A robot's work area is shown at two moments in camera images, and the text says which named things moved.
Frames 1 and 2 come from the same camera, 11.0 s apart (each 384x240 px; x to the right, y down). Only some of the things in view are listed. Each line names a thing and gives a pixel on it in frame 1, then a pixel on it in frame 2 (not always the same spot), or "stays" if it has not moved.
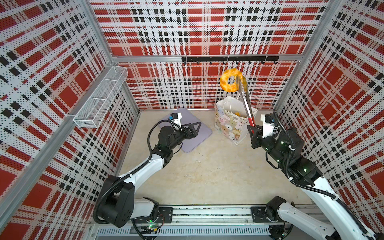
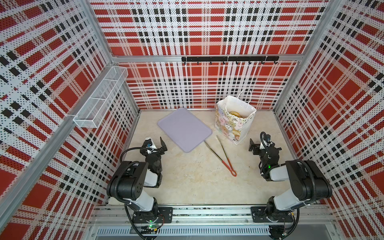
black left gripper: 193,133 to 161,150
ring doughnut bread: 232,88 to 235,114
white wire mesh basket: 91,113 stays
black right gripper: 257,138 to 257,147
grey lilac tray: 189,116 stays
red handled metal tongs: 242,88 to 230,167
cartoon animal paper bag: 231,120 stays
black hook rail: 230,59 stays
